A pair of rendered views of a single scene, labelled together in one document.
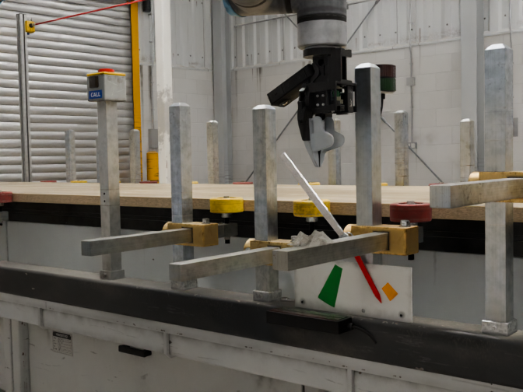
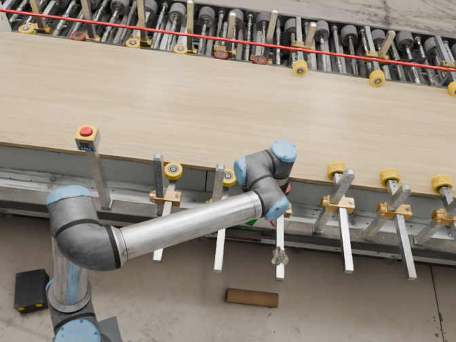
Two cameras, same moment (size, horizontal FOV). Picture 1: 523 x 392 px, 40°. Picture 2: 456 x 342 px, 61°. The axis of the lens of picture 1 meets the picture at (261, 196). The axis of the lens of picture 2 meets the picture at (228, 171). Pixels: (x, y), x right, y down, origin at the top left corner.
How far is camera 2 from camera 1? 168 cm
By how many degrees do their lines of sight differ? 61
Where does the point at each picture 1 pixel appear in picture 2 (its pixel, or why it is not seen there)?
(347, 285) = (260, 222)
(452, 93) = not seen: outside the picture
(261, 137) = (220, 180)
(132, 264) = (87, 168)
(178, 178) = (161, 184)
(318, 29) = (282, 182)
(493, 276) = (321, 223)
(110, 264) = (108, 204)
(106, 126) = (95, 158)
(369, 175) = not seen: hidden behind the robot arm
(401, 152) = (191, 25)
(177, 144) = (160, 174)
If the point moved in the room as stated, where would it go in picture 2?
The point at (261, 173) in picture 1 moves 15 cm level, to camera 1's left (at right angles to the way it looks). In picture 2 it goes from (218, 190) to (188, 206)
